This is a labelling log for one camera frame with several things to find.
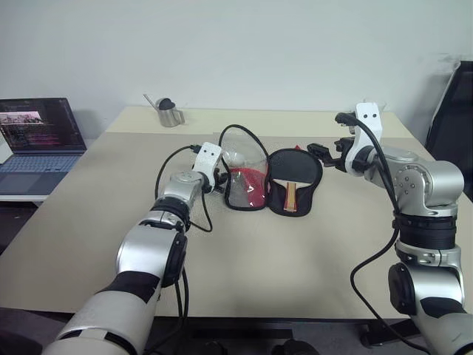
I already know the red table tennis paddle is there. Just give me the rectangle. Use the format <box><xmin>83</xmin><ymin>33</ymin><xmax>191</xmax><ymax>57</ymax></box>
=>
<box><xmin>230</xmin><ymin>165</ymin><xmax>268</xmax><ymax>206</ymax></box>

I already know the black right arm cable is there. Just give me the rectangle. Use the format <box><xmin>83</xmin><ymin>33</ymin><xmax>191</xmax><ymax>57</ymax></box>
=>
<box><xmin>334</xmin><ymin>112</ymin><xmax>432</xmax><ymax>355</ymax></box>

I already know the black table tennis paddle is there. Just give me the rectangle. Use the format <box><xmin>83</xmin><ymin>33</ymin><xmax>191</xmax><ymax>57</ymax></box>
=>
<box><xmin>273</xmin><ymin>149</ymin><xmax>320</xmax><ymax>214</ymax></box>

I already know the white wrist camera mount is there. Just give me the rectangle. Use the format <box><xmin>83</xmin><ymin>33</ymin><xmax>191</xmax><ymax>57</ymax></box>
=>
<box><xmin>191</xmin><ymin>141</ymin><xmax>225</xmax><ymax>194</ymax></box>
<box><xmin>343</xmin><ymin>101</ymin><xmax>384</xmax><ymax>175</ymax></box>

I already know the black chair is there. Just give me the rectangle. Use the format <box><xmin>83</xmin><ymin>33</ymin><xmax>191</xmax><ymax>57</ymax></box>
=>
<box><xmin>424</xmin><ymin>61</ymin><xmax>473</xmax><ymax>204</ymax></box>

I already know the white side table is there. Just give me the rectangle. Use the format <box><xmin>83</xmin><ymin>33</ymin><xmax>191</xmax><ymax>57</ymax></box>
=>
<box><xmin>0</xmin><ymin>191</ymin><xmax>50</xmax><ymax>209</ymax></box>

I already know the black paddle case clear lid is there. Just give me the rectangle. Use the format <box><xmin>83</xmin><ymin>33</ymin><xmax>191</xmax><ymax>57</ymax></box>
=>
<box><xmin>218</xmin><ymin>124</ymin><xmax>323</xmax><ymax>217</ymax></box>

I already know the stainless steel pitcher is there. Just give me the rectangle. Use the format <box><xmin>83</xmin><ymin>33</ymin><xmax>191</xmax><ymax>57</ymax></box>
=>
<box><xmin>157</xmin><ymin>98</ymin><xmax>187</xmax><ymax>128</ymax></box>

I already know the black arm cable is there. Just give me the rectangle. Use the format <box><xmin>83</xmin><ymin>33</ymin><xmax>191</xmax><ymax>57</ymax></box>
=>
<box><xmin>334</xmin><ymin>112</ymin><xmax>432</xmax><ymax>355</ymax></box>
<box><xmin>146</xmin><ymin>143</ymin><xmax>214</xmax><ymax>355</ymax></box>

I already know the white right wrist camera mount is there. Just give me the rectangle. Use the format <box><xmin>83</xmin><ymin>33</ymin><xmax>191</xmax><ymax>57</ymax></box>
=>
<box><xmin>343</xmin><ymin>101</ymin><xmax>384</xmax><ymax>175</ymax></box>

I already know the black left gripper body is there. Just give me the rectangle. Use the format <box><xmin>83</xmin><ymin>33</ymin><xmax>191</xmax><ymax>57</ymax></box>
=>
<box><xmin>213</xmin><ymin>166</ymin><xmax>232</xmax><ymax>194</ymax></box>

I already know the open blue laptop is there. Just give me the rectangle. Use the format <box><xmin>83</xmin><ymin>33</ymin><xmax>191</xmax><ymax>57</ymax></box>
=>
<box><xmin>0</xmin><ymin>97</ymin><xmax>88</xmax><ymax>196</ymax></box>

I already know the dark rounded shape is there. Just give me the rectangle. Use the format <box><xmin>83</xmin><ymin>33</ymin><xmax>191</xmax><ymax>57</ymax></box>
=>
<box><xmin>271</xmin><ymin>339</ymin><xmax>319</xmax><ymax>355</ymax></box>

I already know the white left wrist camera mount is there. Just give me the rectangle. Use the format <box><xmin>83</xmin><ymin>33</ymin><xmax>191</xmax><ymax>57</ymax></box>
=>
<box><xmin>191</xmin><ymin>141</ymin><xmax>225</xmax><ymax>194</ymax></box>

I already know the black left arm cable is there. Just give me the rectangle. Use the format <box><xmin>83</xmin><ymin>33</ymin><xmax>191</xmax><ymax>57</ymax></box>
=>
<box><xmin>146</xmin><ymin>143</ymin><xmax>214</xmax><ymax>355</ymax></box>

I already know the black table frame bar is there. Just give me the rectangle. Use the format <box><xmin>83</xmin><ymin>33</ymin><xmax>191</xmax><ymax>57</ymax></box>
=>
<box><xmin>154</xmin><ymin>316</ymin><xmax>375</xmax><ymax>344</ymax></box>

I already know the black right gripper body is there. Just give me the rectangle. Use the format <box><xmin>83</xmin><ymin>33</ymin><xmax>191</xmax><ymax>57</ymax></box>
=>
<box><xmin>333</xmin><ymin>135</ymin><xmax>356</xmax><ymax>172</ymax></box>

